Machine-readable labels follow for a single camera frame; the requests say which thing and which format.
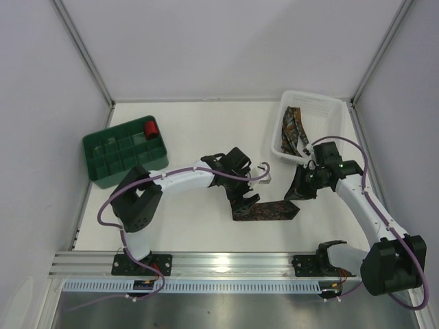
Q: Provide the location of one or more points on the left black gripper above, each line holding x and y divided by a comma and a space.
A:
241, 197

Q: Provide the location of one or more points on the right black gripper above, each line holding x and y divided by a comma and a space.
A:
301, 181

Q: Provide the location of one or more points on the dark brown patterned tie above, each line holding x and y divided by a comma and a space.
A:
272, 211

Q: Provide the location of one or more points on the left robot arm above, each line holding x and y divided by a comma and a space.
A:
136, 199

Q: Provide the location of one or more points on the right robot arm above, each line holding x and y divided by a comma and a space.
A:
395, 259

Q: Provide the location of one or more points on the orange blue patterned tie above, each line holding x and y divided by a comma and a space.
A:
293, 134

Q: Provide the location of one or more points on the white plastic basket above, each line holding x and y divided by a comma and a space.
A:
321, 116

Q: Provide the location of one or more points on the red rolled tie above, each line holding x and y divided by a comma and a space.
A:
150, 130

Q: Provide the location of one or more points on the green compartment tray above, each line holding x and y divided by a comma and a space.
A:
112, 152

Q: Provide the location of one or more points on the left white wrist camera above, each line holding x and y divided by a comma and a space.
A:
262, 180

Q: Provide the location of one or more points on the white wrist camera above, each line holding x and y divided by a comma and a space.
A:
308, 150
262, 180

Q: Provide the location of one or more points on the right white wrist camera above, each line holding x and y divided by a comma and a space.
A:
308, 150

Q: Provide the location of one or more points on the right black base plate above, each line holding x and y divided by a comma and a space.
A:
313, 265

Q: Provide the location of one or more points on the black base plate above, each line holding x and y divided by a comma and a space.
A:
122, 265
313, 265

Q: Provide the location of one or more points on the white slotted cable duct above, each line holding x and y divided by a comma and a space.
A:
193, 286

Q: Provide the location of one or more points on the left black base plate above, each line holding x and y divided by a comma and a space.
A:
122, 265

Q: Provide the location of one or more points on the aluminium mounting rail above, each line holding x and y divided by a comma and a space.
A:
182, 265

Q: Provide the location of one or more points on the right aluminium frame post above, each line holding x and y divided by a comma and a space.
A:
396, 22

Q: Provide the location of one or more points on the aluminium frame post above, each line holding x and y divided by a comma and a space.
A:
80, 46
396, 22

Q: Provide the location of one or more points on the left aluminium frame post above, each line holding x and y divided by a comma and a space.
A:
80, 46

